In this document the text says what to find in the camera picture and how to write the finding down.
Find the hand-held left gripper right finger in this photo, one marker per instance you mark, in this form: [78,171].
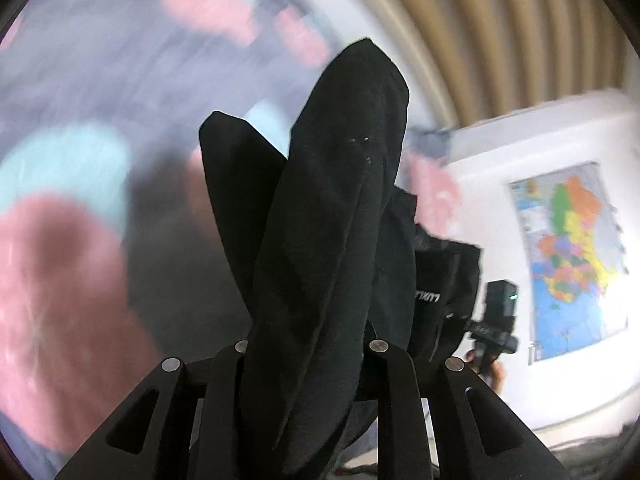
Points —
[395,385]

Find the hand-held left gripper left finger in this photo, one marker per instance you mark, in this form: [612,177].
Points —
[227,385]

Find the black hooded jacket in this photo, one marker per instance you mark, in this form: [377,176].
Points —
[330,240]

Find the person's right hand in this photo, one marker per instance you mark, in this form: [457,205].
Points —
[496,376]

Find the grey cloth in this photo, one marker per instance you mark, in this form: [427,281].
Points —
[595,455]

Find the grey floral blanket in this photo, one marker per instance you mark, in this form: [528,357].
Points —
[100,160]

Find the wooden slatted headboard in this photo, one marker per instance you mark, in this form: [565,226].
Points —
[500,30]

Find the colourful wall map poster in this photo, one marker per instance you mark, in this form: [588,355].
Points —
[570,265]

